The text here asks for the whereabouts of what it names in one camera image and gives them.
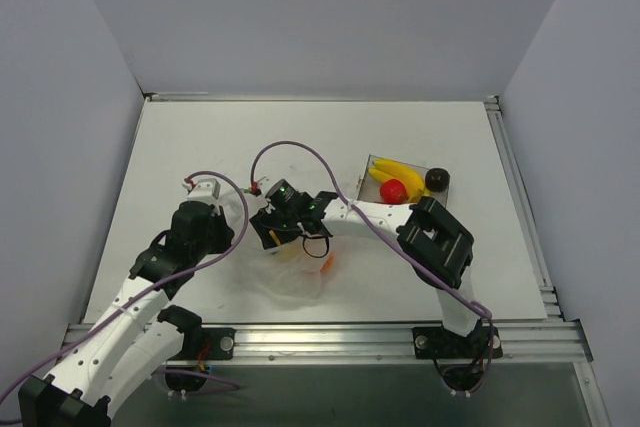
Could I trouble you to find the translucent plastic bag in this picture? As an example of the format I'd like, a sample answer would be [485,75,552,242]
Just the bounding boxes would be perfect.
[219,186,346,311]

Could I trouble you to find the yellow banana bunch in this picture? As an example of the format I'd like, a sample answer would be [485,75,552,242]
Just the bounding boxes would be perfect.
[368,159,431,203]

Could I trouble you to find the dark brown mangosteen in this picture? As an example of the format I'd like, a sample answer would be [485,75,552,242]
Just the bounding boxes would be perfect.
[424,167,451,193]

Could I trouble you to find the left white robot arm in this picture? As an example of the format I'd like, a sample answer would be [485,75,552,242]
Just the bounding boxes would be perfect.
[18,196,234,426]

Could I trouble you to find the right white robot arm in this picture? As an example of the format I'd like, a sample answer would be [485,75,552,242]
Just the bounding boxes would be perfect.
[250,179,481,356]

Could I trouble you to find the orange fruit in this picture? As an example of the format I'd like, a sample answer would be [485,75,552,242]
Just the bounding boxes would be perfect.
[320,253,335,275]

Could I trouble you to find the yellow lemon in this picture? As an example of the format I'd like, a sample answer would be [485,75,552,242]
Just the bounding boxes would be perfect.
[272,244,299,263]

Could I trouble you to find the clear plastic box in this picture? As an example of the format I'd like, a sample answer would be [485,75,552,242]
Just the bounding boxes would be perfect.
[357,155,451,206]

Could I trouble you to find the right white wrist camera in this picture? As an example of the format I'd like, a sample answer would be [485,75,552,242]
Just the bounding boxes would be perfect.
[247,177,272,197]

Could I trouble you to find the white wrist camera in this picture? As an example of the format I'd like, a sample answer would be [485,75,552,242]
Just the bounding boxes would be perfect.
[182,177,220,206]
[247,177,272,197]

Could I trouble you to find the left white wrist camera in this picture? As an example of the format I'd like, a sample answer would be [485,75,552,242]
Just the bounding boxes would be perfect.
[182,177,220,206]

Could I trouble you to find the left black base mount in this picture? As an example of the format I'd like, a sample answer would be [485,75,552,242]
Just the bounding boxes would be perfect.
[173,327,236,361]

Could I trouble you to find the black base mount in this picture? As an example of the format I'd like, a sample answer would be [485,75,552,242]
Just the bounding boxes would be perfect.
[173,327,236,361]
[411,326,464,360]

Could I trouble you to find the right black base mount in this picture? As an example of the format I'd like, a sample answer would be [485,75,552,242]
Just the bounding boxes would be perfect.
[411,326,464,360]

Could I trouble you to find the aluminium right side rail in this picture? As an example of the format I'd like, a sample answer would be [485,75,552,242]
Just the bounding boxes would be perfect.
[484,96,565,322]

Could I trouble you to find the aluminium rail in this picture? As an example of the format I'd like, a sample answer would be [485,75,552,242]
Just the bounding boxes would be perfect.
[484,96,565,322]
[203,319,593,366]

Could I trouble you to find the aluminium front rail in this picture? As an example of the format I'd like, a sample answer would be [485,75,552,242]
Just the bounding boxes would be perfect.
[203,319,593,366]

